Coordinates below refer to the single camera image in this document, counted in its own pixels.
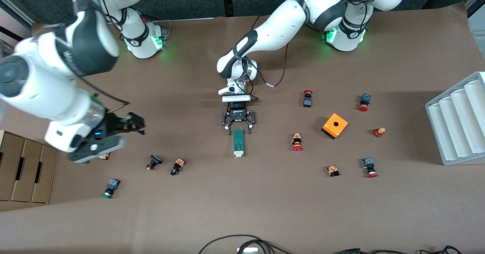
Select black looped cable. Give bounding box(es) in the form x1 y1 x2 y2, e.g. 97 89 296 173
198 234 292 254

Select brown cardboard divider box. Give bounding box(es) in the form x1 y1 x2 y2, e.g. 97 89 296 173
0 130 58 204

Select brown table cover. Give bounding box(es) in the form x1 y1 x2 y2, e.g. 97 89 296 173
0 4 485 254

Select orange button enclosure box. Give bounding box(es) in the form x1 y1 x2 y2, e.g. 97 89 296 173
321 113 349 140

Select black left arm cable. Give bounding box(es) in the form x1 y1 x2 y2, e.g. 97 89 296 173
250 0 292 89

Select green load switch white handle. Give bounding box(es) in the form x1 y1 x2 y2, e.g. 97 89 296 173
233 129 246 158

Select red button orange contact block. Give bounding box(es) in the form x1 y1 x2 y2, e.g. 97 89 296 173
291 132 304 152

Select black square push button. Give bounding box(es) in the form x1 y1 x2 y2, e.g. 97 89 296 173
146 154 163 171

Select green mushroom push button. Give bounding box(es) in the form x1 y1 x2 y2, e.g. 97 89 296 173
102 178 121 199

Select grey white stepped tray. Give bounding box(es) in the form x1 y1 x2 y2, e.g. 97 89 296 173
425 72 485 166

